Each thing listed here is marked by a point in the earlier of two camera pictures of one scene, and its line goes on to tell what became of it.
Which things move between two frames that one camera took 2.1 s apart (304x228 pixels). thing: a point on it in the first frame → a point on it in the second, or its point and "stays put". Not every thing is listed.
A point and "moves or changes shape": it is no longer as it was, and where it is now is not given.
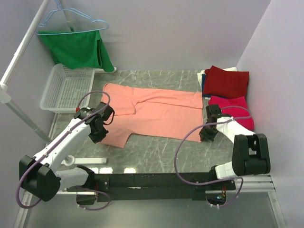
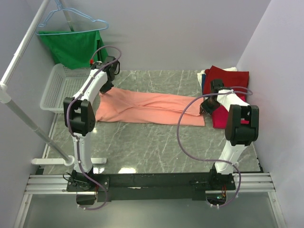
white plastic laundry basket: [68, 90] stays put
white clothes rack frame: [5, 97] stays put
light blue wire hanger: [58, 4] stays put
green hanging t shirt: [74, 50] stays put
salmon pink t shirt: [164, 113] moves or changes shape
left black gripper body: [97, 135] → [108, 86]
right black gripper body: [208, 133] → [208, 105]
